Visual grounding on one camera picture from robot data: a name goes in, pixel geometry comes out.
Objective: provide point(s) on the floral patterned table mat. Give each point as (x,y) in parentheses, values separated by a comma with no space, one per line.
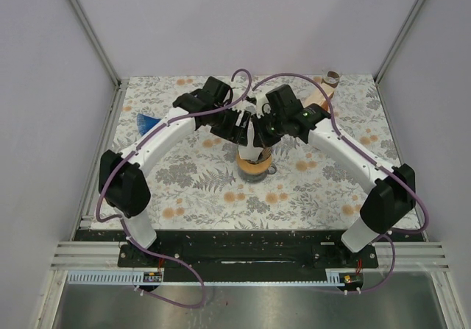
(197,186)

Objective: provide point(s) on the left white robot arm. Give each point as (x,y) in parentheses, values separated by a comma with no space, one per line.
(122,176)

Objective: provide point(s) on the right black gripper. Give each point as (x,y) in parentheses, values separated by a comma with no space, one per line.
(260,139)

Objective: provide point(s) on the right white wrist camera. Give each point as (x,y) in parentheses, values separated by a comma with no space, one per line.
(263,108)

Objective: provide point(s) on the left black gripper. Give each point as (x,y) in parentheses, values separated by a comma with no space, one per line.
(237,134)

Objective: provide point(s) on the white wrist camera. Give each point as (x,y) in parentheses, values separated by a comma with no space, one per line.
(240,102)
(263,108)

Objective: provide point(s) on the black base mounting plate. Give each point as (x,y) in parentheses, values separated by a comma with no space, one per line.
(249,256)

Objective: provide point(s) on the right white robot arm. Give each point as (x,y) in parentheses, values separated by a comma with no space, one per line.
(388,188)

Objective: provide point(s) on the clear ribbed glass dripper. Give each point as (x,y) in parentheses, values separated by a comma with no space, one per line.
(265,154)

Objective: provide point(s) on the glass coffee server carafe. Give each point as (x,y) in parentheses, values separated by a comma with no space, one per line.
(256,178)

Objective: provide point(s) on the paper coffee filter pack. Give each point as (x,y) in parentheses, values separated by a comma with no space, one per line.
(317,98)

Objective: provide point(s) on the white slotted cable duct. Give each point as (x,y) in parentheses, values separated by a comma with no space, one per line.
(114,278)

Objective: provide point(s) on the white paper coffee filter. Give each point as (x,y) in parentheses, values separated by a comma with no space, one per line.
(250,153)

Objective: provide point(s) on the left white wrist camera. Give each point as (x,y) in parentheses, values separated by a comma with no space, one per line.
(240,102)

